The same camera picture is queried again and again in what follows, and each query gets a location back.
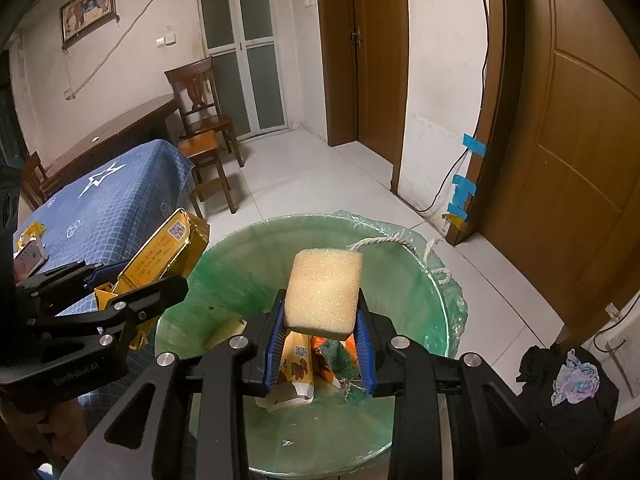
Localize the yellow sponge block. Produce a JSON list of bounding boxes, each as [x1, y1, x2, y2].
[[282, 248, 364, 338], [205, 317, 248, 353]]

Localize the frosted glass double door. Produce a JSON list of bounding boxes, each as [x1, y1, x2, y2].
[[195, 0, 291, 142]]

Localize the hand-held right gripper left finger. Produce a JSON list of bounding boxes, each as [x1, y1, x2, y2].
[[64, 287, 288, 480]]

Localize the large red carton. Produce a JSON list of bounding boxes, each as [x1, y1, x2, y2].
[[14, 237, 48, 281]]

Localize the green mesh scrubber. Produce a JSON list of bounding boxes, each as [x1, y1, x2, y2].
[[320, 340, 373, 406]]

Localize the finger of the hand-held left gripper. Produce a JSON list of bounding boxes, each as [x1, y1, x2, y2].
[[15, 261, 126, 316], [30, 276, 190, 361]]

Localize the long yellow cardboard box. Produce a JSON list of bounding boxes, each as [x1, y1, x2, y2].
[[95, 207, 211, 351]]

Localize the black power cable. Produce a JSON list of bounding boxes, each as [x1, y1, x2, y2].
[[400, 0, 488, 213]]

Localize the white twisted cord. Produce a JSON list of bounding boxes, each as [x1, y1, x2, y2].
[[347, 236, 451, 286]]

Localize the round wooden table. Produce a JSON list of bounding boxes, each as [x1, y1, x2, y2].
[[37, 94, 181, 196]]

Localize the yellow bear-print packet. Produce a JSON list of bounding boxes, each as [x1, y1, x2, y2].
[[255, 332, 316, 413]]

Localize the low white wall socket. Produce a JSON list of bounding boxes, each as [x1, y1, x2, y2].
[[592, 302, 640, 356]]

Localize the gold foil wrapper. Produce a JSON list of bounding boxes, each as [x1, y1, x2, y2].
[[15, 222, 47, 253]]

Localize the purple white crumpled cloth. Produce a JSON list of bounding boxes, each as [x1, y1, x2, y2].
[[551, 350, 600, 406]]

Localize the green-lined trash bin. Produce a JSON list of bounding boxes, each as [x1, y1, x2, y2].
[[154, 210, 468, 473]]

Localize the wooden chair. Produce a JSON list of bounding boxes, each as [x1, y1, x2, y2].
[[165, 57, 246, 213], [20, 151, 51, 211]]

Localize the black cloth heap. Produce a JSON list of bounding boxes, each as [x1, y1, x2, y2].
[[515, 345, 621, 466]]

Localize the brown panelled door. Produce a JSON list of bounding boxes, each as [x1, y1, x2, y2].
[[470, 0, 640, 341]]

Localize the brown wooden door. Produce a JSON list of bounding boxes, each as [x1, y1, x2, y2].
[[315, 0, 406, 188]]

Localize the framed wall picture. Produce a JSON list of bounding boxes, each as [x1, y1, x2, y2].
[[60, 0, 118, 50]]

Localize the wall cable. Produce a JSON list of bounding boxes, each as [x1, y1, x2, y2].
[[70, 0, 198, 96]]

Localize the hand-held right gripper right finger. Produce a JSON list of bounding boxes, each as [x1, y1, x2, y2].
[[354, 292, 576, 480]]

